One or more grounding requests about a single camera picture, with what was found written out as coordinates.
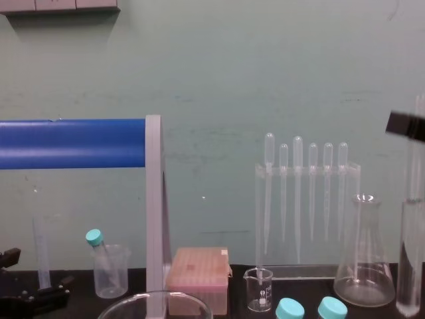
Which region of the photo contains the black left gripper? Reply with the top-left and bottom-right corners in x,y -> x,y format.
0,247 -> 76,319

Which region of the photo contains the clear plastic graduated cylinder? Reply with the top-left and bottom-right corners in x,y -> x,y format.
31,215 -> 52,290

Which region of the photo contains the clear plastic transfer pipette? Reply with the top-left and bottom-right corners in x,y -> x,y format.
337,142 -> 349,243

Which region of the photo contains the clear acrylic pipette rack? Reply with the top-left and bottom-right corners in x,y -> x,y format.
254,161 -> 362,280

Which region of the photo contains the pink pipette tip box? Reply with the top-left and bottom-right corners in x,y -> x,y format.
165,246 -> 234,316

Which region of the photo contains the teal-capped centrifuge tube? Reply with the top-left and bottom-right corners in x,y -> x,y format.
316,296 -> 349,319
84,228 -> 122,290
275,297 -> 306,319

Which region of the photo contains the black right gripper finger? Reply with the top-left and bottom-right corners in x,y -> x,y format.
385,110 -> 425,143

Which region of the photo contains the clear glass test tube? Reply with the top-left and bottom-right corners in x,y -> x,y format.
406,94 -> 425,204

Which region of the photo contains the small glass beaker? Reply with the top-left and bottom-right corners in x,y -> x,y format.
242,266 -> 274,312

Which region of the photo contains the tall clear glass cylinder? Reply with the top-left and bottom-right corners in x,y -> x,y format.
396,197 -> 425,318

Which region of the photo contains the clear glass dish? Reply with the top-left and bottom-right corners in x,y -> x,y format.
96,290 -> 214,319

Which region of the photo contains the white wall-mounted box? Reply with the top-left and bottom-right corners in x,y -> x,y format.
0,0 -> 121,15

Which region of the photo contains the glass conical flask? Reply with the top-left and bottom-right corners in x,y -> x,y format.
333,193 -> 396,308

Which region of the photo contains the clear plastic beaker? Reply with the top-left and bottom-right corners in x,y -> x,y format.
90,245 -> 132,299

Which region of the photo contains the blue cylinder roll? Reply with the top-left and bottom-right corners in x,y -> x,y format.
0,118 -> 147,171

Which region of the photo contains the grey upright stand panel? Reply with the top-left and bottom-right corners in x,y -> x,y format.
145,114 -> 173,319

